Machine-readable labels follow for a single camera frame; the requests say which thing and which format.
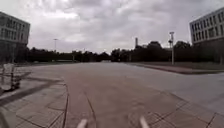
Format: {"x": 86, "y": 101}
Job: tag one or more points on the pale building with window grid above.
{"x": 210, "y": 28}

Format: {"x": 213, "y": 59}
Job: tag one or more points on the distant tower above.
{"x": 136, "y": 42}

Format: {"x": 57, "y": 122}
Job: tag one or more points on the metal railing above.
{"x": 12, "y": 78}

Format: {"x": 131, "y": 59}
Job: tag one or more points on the grey building with window rows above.
{"x": 13, "y": 31}

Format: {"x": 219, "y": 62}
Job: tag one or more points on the dark raised bed with kerb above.
{"x": 186, "y": 68}

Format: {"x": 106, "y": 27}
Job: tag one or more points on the pole with floodlights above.
{"x": 172, "y": 48}

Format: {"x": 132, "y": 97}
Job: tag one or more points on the row of dark trees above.
{"x": 126, "y": 54}

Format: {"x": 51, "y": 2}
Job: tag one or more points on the robot's own part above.
{"x": 82, "y": 123}
{"x": 143, "y": 122}

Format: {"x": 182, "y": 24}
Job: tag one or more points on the thin pale lamp pole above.
{"x": 55, "y": 45}

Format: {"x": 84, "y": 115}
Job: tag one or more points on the grey paved plaza ground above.
{"x": 113, "y": 90}

